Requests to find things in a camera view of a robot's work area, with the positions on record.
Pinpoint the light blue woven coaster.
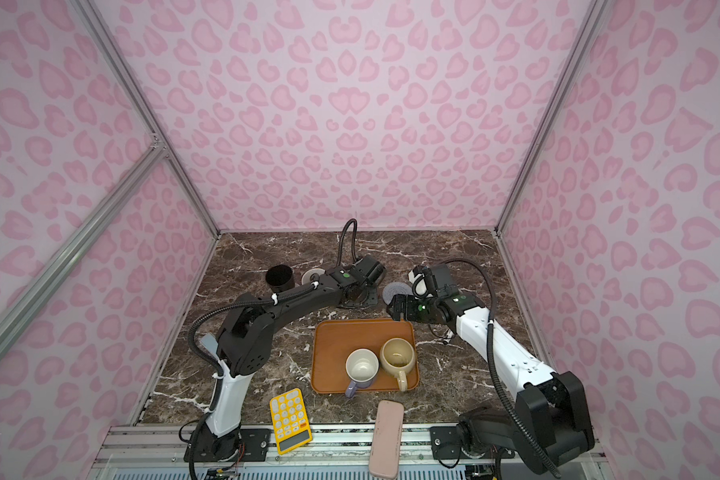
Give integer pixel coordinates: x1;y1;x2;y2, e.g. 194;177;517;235
382;282;412;305

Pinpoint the white speckled mug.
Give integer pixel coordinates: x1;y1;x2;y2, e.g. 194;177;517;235
301;268;325;285

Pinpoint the beige glazed mug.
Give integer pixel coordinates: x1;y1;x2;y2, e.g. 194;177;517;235
380;338;416;392

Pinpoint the purple mug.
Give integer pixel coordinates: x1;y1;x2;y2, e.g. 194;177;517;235
345;348;379;398

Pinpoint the black mug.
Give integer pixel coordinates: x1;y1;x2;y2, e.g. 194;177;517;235
265;264;296;294

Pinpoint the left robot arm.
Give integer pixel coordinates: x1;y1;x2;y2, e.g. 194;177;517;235
190;261;386;438

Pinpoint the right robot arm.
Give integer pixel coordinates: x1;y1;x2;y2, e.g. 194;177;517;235
387;293;595;477

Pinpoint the orange plastic tray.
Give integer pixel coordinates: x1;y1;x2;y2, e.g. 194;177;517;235
311;319;415;394

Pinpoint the yellow calculator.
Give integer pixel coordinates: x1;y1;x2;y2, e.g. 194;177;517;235
269;388;313;454

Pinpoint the pink rectangular case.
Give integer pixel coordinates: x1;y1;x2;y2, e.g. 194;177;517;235
368;400;404;479

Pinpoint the grey remote device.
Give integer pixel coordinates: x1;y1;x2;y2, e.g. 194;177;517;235
199;333;219;360

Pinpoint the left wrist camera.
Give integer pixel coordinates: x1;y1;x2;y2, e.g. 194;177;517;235
352;255;387;286

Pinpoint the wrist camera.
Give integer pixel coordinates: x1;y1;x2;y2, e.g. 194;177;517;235
352;255;387;286
408;264;458;298

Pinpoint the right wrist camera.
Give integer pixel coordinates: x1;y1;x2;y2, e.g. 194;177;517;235
408;264;458;298

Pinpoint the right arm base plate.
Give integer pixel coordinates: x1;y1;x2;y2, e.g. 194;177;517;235
429;424;515;461

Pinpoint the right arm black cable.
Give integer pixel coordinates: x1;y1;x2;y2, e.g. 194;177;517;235
437;257;562;480

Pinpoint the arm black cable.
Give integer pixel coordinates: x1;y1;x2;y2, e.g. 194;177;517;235
187;218;361;373
437;257;562;480

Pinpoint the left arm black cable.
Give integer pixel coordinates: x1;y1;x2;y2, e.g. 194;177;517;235
187;218;361;373

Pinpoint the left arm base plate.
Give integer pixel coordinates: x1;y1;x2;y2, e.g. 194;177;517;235
184;424;271;462

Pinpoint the aluminium front rail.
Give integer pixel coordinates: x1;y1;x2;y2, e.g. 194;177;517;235
89;422;607;480

